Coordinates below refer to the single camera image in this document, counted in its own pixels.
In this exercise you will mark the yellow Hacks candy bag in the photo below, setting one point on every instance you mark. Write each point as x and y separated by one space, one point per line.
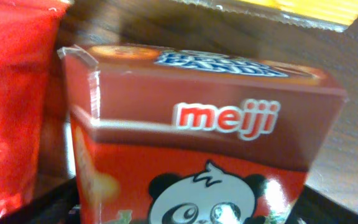
333 15

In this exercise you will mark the red Hello Panda box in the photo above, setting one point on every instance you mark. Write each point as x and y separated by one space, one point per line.
162 135

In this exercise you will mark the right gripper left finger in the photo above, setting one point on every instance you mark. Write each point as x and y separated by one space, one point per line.
53 198

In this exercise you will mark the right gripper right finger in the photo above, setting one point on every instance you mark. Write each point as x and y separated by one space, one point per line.
314 208

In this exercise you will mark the red Hacks candy bag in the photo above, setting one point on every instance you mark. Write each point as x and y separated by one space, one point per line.
28 31

